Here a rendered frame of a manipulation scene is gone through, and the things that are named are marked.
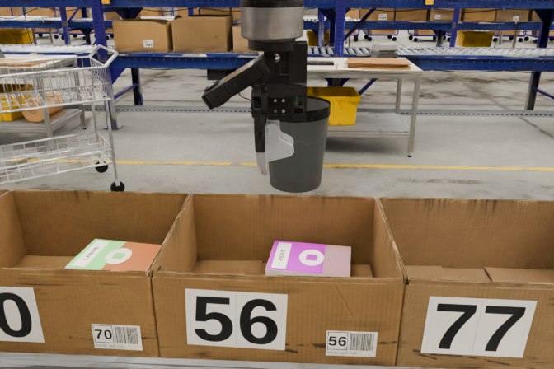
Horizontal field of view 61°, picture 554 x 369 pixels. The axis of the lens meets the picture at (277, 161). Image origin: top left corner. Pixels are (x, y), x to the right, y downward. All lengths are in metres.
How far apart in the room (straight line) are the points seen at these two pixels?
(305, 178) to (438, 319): 2.73
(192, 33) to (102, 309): 4.35
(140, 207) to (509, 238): 0.79
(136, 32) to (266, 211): 4.31
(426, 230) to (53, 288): 0.72
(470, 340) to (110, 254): 0.68
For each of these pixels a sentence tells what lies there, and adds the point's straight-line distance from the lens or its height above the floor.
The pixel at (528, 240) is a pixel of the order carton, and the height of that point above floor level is 0.96.
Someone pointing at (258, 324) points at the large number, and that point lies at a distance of 0.78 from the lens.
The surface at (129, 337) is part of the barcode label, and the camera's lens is 0.85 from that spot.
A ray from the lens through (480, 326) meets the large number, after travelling 0.83.
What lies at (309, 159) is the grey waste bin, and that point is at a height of 0.27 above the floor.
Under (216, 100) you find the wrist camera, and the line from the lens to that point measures 0.71.
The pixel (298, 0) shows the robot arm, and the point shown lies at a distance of 0.67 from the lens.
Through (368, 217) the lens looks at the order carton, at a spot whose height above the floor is 1.00.
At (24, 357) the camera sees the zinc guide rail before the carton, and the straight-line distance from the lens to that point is 0.93.
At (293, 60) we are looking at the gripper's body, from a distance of 0.69.
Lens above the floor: 1.47
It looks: 21 degrees down
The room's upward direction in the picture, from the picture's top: straight up
